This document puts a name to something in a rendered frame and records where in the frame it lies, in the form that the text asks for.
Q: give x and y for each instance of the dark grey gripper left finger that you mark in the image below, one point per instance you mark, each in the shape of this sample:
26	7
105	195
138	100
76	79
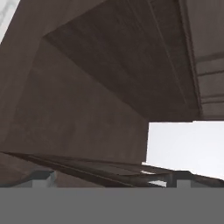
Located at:
40	178

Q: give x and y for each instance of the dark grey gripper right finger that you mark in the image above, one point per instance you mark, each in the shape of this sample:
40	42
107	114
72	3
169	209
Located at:
183	179

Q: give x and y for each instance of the dark brown open cabinet door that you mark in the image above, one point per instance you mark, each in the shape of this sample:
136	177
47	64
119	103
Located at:
96	169

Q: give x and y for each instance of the dark brown closed cabinet door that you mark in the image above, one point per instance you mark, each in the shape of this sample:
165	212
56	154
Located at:
210	87

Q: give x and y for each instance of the dark brown wall cabinet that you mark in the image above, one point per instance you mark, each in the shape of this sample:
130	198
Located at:
87	96

